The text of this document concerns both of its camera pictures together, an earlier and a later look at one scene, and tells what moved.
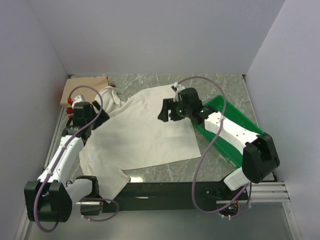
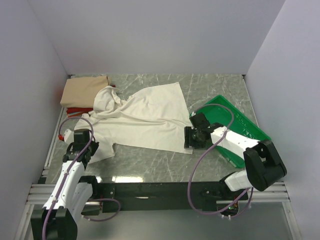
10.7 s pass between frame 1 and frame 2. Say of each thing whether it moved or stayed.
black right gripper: moved
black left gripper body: moved
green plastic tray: stayed
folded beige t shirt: stayed
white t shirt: moved
